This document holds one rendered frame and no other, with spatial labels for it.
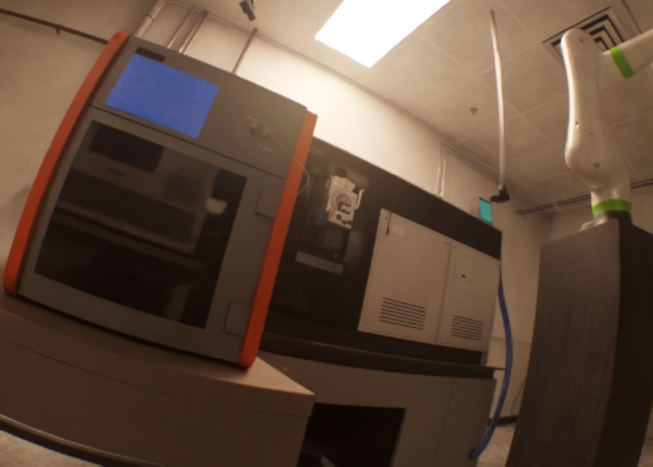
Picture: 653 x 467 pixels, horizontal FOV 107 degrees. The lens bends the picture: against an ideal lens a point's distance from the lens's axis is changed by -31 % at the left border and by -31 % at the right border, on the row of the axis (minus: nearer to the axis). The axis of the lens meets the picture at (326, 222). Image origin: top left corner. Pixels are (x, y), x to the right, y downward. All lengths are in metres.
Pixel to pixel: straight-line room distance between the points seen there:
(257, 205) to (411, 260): 1.00
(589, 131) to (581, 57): 0.27
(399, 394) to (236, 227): 1.00
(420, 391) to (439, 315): 0.34
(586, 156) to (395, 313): 0.87
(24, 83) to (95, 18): 0.72
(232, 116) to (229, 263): 0.22
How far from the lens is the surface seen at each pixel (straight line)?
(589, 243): 1.01
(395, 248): 1.37
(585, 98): 1.10
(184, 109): 0.53
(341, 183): 1.20
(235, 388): 0.41
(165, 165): 0.50
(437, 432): 1.56
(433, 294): 1.49
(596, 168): 1.01
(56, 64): 2.78
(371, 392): 1.26
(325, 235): 1.13
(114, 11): 3.00
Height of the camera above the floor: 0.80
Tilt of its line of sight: 17 degrees up
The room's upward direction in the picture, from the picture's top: 13 degrees clockwise
